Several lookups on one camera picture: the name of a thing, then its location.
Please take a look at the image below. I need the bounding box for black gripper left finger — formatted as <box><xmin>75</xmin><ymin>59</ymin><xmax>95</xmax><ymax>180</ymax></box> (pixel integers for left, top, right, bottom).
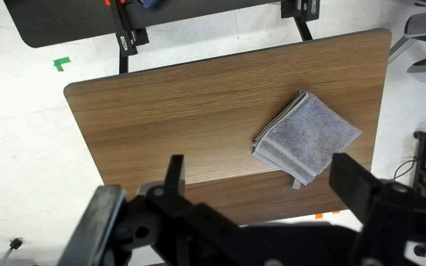
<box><xmin>163</xmin><ymin>153</ymin><xmax>186</xmax><ymax>199</ymax></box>

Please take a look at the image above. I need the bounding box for green tape marker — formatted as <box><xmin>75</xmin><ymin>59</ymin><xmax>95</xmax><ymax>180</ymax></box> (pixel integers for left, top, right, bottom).
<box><xmin>52</xmin><ymin>54</ymin><xmax>72</xmax><ymax>72</ymax></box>

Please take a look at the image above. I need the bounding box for black cable plug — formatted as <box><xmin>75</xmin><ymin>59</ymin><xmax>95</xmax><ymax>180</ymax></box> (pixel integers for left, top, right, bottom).
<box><xmin>0</xmin><ymin>236</ymin><xmax>25</xmax><ymax>263</ymax></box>

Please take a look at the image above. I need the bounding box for black cable loop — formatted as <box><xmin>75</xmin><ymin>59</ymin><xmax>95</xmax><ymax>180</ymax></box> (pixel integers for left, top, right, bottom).
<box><xmin>392</xmin><ymin>155</ymin><xmax>420</xmax><ymax>182</ymax></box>

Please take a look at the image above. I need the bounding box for orange tape marker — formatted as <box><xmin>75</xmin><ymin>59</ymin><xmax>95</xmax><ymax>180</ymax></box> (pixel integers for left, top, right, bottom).
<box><xmin>314</xmin><ymin>208</ymin><xmax>342</xmax><ymax>220</ymax></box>

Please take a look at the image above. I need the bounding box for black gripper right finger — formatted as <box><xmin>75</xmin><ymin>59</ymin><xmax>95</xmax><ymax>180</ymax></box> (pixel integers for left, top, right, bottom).
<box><xmin>327</xmin><ymin>152</ymin><xmax>385</xmax><ymax>227</ymax></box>

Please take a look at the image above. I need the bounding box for black table leg with bracket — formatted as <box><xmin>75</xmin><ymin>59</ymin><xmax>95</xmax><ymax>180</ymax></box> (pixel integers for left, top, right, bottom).
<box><xmin>106</xmin><ymin>0</ymin><xmax>151</xmax><ymax>75</ymax></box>
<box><xmin>280</xmin><ymin>0</ymin><xmax>321</xmax><ymax>43</ymax></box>

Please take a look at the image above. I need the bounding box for blue object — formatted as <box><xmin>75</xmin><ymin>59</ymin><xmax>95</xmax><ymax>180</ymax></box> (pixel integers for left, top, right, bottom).
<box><xmin>138</xmin><ymin>0</ymin><xmax>166</xmax><ymax>12</ymax></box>

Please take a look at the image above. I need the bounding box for grey towel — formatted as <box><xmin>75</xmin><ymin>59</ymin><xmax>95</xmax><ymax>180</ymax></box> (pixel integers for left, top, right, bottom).
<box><xmin>250</xmin><ymin>90</ymin><xmax>364</xmax><ymax>190</ymax></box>

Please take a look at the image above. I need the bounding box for orange clamp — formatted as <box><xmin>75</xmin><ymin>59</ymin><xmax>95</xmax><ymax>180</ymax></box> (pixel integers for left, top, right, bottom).
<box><xmin>102</xmin><ymin>0</ymin><xmax>136</xmax><ymax>9</ymax></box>

